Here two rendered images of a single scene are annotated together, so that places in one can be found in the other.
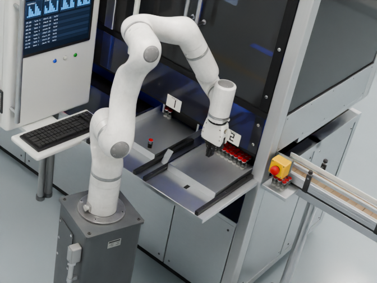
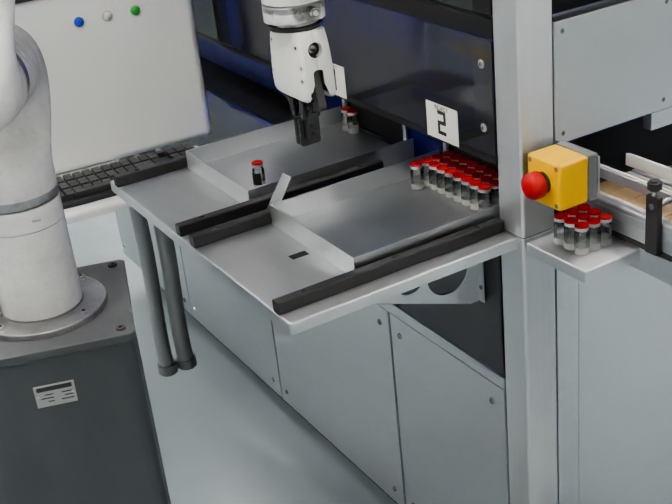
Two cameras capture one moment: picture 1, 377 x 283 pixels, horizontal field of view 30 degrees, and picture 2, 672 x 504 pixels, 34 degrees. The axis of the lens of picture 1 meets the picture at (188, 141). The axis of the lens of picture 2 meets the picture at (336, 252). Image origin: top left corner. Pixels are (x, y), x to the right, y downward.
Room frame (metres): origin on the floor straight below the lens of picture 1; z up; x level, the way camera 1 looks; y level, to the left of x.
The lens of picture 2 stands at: (1.06, -0.84, 1.64)
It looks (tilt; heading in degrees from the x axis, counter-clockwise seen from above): 26 degrees down; 29
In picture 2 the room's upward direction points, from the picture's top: 6 degrees counter-clockwise
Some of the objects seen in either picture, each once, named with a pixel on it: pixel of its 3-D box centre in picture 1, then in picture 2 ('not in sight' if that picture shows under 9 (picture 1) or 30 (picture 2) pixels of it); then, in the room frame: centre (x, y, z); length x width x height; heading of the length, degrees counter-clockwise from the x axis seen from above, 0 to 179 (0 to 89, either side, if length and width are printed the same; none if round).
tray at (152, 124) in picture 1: (157, 131); (298, 153); (2.73, 0.15, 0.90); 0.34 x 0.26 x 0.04; 148
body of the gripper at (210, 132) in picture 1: (215, 129); (299, 55); (2.35, -0.09, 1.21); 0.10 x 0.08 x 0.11; 58
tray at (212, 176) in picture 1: (214, 166); (400, 208); (2.55, -0.13, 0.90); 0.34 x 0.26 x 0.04; 148
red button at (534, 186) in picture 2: (275, 169); (537, 184); (2.48, -0.39, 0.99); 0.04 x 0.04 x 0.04; 58
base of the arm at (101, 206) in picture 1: (104, 191); (31, 254); (2.15, 0.28, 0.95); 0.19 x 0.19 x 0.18
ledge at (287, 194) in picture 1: (281, 186); (590, 248); (2.55, -0.45, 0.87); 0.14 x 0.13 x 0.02; 148
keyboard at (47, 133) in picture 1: (64, 129); (112, 177); (2.71, 0.58, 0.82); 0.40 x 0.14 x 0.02; 144
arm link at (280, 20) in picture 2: (219, 116); (294, 11); (2.35, -0.10, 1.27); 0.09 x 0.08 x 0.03; 58
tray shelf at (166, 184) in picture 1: (174, 159); (313, 204); (2.58, 0.04, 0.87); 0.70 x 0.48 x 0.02; 58
